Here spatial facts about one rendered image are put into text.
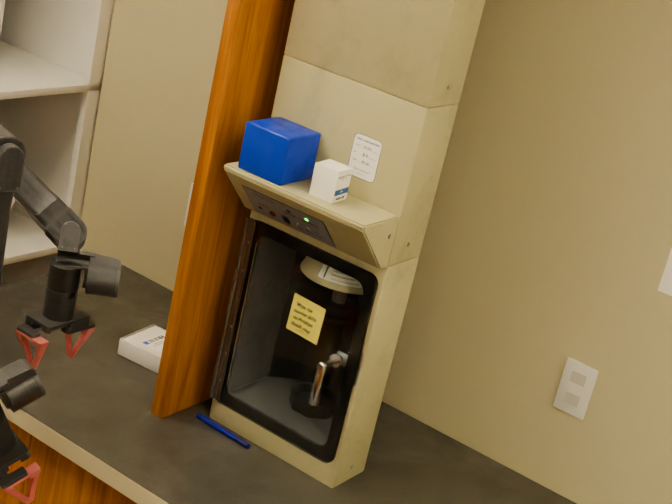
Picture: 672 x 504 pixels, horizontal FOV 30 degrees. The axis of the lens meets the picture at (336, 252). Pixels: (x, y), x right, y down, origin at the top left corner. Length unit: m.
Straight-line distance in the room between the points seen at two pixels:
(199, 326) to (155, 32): 0.88
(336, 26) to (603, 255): 0.71
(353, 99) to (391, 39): 0.13
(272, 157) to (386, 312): 0.36
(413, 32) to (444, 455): 0.95
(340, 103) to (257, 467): 0.73
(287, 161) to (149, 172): 1.00
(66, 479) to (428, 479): 0.72
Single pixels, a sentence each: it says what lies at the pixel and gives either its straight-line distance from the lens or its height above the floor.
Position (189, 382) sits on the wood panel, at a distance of 2.59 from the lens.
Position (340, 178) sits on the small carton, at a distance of 2.20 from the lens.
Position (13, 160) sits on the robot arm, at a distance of 1.86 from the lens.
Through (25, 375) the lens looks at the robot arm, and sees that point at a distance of 2.08.
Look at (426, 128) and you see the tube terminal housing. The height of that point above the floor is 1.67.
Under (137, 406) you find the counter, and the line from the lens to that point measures 2.60.
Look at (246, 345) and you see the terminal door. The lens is 2.48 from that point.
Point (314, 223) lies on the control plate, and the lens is 2.24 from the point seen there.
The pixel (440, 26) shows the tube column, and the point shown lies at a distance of 2.15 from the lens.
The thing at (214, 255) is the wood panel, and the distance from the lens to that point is 2.47.
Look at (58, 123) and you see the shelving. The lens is 3.38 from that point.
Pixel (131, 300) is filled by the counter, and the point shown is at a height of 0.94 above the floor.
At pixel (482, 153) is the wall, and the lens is 2.62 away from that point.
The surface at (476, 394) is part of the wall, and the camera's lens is 2.74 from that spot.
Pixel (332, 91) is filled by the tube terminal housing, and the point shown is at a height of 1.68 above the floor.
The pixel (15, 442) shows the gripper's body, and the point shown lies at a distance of 2.14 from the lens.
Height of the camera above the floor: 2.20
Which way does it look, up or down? 20 degrees down
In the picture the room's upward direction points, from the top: 13 degrees clockwise
